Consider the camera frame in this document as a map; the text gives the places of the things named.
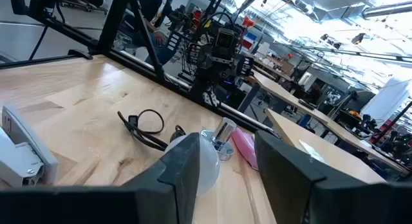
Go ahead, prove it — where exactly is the person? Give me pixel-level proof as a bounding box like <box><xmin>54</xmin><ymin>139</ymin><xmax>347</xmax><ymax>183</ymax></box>
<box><xmin>127</xmin><ymin>0</ymin><xmax>181</xmax><ymax>66</ymax></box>

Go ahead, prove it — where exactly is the white lightbulb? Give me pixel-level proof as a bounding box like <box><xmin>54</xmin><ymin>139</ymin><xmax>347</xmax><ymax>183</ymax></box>
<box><xmin>164</xmin><ymin>135</ymin><xmax>221</xmax><ymax>198</ymax></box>

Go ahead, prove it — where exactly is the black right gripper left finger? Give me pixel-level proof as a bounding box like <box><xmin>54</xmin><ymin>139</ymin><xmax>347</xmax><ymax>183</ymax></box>
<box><xmin>0</xmin><ymin>132</ymin><xmax>201</xmax><ymax>224</ymax></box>

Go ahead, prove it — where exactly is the pink sponge block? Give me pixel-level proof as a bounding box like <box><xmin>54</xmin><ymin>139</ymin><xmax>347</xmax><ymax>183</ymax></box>
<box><xmin>230</xmin><ymin>127</ymin><xmax>259</xmax><ymax>171</ymax></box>

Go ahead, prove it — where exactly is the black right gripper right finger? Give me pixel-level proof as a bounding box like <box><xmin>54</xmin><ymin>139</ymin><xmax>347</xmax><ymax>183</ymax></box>
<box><xmin>254</xmin><ymin>130</ymin><xmax>412</xmax><ymax>224</ymax></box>

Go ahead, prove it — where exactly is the black lamp cord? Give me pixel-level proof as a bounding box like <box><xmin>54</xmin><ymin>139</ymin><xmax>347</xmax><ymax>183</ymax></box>
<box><xmin>116</xmin><ymin>108</ymin><xmax>187</xmax><ymax>153</ymax></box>

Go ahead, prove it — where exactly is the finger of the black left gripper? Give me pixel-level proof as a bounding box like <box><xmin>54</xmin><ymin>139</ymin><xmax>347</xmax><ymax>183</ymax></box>
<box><xmin>187</xmin><ymin>42</ymin><xmax>201</xmax><ymax>66</ymax></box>
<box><xmin>236</xmin><ymin>55</ymin><xmax>256</xmax><ymax>78</ymax></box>

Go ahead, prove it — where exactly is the grey stapler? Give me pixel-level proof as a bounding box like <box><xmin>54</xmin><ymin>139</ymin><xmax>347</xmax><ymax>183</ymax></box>
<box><xmin>0</xmin><ymin>103</ymin><xmax>60</xmax><ymax>189</ymax></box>

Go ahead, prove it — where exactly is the silver ceiling duct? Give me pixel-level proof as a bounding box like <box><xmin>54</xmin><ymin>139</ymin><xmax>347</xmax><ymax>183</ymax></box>
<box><xmin>360</xmin><ymin>1</ymin><xmax>412</xmax><ymax>19</ymax></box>

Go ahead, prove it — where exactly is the black aluminium table frame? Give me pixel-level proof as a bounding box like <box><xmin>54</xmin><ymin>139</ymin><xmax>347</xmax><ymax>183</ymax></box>
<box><xmin>0</xmin><ymin>0</ymin><xmax>283</xmax><ymax>138</ymax></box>

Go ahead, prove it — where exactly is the long tan desk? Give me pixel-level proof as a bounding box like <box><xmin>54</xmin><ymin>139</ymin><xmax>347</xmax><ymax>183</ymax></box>
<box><xmin>246</xmin><ymin>71</ymin><xmax>411</xmax><ymax>175</ymax></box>

